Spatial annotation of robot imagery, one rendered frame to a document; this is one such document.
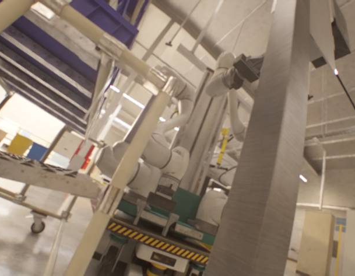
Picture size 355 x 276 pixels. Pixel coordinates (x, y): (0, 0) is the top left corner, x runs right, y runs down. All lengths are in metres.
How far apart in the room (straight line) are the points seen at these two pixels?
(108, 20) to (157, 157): 0.50
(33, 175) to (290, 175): 0.40
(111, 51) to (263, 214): 0.37
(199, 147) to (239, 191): 1.20
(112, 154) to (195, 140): 0.72
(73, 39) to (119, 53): 0.13
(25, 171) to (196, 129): 1.24
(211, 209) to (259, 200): 0.94
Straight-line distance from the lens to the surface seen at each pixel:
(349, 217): 6.51
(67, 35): 0.48
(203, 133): 1.46
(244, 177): 0.23
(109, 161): 0.95
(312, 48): 0.76
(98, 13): 0.62
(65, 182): 0.38
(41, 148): 7.40
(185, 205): 1.24
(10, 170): 0.40
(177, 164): 0.78
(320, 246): 6.65
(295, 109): 0.28
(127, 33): 0.60
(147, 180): 1.03
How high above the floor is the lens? 0.47
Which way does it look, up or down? 21 degrees up
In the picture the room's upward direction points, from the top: 22 degrees clockwise
